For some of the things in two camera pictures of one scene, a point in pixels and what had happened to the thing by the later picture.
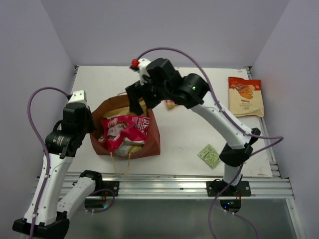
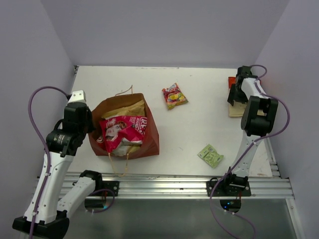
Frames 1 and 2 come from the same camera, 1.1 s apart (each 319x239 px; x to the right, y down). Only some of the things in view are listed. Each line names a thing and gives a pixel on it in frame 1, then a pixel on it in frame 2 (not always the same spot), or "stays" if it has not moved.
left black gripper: x=88 y=114 stays
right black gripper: x=136 y=90 → x=233 y=96
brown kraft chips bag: x=125 y=111 stays
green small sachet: x=210 y=155 stays
